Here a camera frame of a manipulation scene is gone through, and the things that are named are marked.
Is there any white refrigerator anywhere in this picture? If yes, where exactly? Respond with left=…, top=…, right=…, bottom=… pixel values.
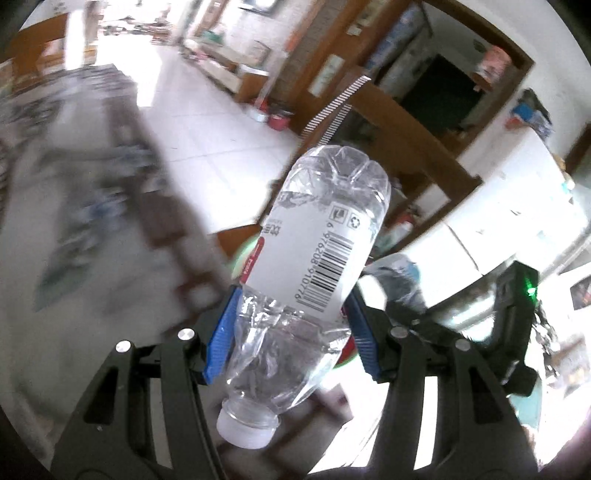
left=406, top=124, right=591, bottom=287

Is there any wooden television cabinet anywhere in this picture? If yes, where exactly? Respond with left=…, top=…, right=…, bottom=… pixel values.
left=182, top=37, right=271, bottom=104

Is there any hanging red ornament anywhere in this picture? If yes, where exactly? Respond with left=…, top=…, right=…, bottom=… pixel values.
left=475, top=44, right=513, bottom=90

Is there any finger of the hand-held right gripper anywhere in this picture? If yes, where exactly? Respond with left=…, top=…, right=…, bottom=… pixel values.
left=416, top=277, right=504, bottom=344

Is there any carved wooden chair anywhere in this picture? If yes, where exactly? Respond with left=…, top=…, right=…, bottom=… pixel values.
left=299, top=76, right=483, bottom=241

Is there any mop with white handle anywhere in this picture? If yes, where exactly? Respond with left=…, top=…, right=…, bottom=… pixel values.
left=250, top=88, right=273, bottom=123

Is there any blue door poster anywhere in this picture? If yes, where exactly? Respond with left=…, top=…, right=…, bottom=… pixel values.
left=365, top=4, right=428, bottom=79

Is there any wooden dining chair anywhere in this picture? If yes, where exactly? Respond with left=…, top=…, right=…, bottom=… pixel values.
left=9, top=23, right=70, bottom=79

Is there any clear plastic bottle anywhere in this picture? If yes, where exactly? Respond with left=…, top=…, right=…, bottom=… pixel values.
left=216, top=144, right=392, bottom=449

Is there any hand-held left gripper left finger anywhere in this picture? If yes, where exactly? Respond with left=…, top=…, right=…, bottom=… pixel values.
left=51, top=285, right=243, bottom=480

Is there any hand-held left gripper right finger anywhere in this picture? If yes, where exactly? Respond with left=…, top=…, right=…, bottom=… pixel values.
left=344, top=291, right=541, bottom=480

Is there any blue box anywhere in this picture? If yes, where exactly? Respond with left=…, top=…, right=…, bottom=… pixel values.
left=505, top=90, right=555, bottom=139

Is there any short wall scroll picture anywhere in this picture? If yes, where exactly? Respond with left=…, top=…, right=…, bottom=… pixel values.
left=308, top=54, right=346, bottom=97

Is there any clear plastic item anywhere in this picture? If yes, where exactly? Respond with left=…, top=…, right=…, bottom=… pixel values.
left=367, top=253, right=428, bottom=315

